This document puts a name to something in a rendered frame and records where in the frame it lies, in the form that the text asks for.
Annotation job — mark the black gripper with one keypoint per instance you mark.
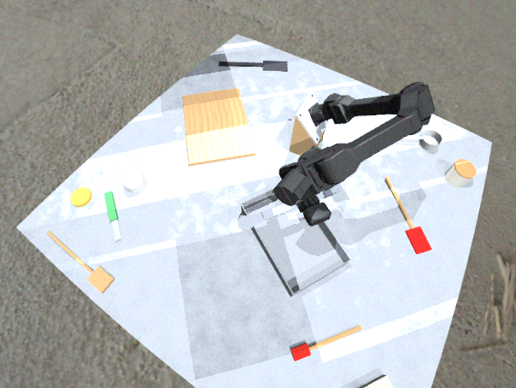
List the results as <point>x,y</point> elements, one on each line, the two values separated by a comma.
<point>313,210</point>

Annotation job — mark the grey cylinder with orange top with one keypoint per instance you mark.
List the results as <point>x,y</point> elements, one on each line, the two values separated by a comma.
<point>460,173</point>

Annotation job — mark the white short cylinder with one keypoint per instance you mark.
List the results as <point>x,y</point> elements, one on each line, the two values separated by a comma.
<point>135,182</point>

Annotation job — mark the green and white bar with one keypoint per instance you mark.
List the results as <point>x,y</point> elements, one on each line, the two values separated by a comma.
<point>112,213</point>

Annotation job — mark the grey rectangular roasting tin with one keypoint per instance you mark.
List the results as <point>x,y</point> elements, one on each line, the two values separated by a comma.
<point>300,254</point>

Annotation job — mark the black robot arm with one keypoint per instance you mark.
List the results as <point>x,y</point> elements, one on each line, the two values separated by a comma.
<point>322,169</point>

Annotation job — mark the yellow round disc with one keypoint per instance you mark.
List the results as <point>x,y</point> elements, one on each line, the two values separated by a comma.
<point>81,197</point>

